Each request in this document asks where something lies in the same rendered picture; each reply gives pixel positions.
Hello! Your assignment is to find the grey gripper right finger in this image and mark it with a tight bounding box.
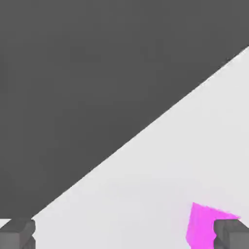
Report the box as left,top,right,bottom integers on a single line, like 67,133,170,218
213,219,249,249

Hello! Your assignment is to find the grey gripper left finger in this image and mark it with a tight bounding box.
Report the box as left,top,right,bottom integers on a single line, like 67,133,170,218
0,218,36,249

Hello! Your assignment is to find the small magenta cube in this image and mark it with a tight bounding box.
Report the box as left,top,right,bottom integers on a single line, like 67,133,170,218
185,202,241,249

